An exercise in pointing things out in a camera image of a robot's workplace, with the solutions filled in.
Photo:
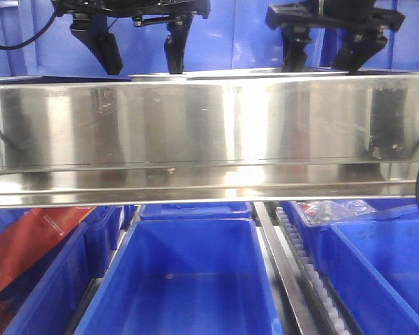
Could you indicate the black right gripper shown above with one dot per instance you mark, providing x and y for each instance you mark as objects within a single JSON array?
[{"x": 298, "y": 17}]

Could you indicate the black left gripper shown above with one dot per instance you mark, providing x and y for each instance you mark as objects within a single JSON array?
[{"x": 95, "y": 35}]

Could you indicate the silver metal tray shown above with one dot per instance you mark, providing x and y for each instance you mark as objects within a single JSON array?
[{"x": 233, "y": 74}]

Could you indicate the blue crate upper right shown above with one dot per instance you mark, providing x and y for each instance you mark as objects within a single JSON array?
[{"x": 400, "y": 53}]

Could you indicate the large blue crate upper centre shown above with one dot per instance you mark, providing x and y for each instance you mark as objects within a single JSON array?
[{"x": 234, "y": 36}]

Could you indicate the blue crate upper left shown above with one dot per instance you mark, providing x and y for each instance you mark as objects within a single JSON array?
[{"x": 12, "y": 62}]

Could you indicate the clear plastic bag of parts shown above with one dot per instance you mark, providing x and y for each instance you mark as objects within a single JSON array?
[{"x": 322, "y": 211}]

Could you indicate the blue bin rear centre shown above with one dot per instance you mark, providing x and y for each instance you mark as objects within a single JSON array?
[{"x": 195, "y": 210}]

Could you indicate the blue bin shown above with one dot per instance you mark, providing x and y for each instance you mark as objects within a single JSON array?
[
  {"x": 199, "y": 276},
  {"x": 54, "y": 299},
  {"x": 374, "y": 269},
  {"x": 316, "y": 238},
  {"x": 195, "y": 210},
  {"x": 101, "y": 238}
]

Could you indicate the blue bin rear right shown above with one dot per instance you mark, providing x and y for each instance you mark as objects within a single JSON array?
[{"x": 316, "y": 238}]

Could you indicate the blue bin rear left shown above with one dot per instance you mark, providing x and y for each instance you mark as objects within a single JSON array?
[{"x": 101, "y": 238}]

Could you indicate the red paper bag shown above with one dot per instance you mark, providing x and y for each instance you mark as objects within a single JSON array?
[{"x": 35, "y": 234}]

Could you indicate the blue bin lower right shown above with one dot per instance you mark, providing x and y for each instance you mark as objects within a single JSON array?
[{"x": 374, "y": 269}]

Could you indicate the blue bin lower centre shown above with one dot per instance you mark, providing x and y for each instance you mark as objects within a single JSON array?
[{"x": 199, "y": 276}]

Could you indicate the white roller track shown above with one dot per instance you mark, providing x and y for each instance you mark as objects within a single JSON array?
[{"x": 319, "y": 294}]

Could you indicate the blue bin lower left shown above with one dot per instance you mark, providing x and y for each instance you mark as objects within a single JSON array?
[{"x": 54, "y": 299}]

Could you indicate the stainless steel shelf rail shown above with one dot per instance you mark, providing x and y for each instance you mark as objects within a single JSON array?
[{"x": 286, "y": 138}]

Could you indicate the steel divider rail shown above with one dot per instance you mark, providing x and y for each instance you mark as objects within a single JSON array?
[{"x": 296, "y": 312}]

